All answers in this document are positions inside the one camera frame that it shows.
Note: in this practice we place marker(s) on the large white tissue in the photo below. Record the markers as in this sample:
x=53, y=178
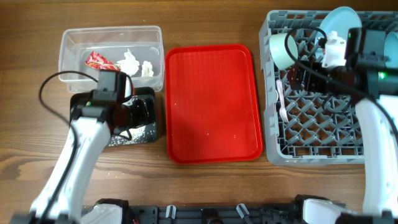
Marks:
x=129, y=65

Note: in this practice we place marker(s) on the black tray bin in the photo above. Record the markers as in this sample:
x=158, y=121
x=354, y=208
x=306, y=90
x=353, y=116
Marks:
x=109, y=116

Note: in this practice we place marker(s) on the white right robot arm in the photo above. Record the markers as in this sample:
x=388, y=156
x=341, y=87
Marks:
x=373, y=91

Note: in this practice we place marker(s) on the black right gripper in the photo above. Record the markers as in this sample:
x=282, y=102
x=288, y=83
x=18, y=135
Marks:
x=313, y=70

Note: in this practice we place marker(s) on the light blue bowl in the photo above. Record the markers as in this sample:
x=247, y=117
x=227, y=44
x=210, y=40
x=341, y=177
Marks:
x=390, y=49

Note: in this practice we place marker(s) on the light blue plate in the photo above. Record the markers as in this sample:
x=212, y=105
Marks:
x=340, y=20

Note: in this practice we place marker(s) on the red serving tray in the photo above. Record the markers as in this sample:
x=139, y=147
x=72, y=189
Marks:
x=212, y=113

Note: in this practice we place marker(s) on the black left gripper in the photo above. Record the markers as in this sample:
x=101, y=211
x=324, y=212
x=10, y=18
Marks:
x=142, y=118

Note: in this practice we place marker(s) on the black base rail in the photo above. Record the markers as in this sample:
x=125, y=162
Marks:
x=268, y=213

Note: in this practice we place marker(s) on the clear plastic bin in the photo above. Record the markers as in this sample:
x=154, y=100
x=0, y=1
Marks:
x=144, y=42

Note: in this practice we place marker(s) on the spilled white rice pile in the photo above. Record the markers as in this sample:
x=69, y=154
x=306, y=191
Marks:
x=144, y=134

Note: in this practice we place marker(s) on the white plastic fork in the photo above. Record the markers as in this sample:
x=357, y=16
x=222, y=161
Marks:
x=282, y=110

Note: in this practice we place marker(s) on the green bowl with rice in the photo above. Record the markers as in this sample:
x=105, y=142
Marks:
x=278, y=51

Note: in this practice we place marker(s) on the red snack wrapper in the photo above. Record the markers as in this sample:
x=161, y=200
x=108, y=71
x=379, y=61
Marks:
x=98, y=62

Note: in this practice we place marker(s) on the grey dishwasher rack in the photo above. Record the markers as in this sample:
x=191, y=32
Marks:
x=323, y=129

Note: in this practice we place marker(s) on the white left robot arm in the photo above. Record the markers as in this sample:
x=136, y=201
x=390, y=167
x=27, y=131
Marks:
x=61, y=199

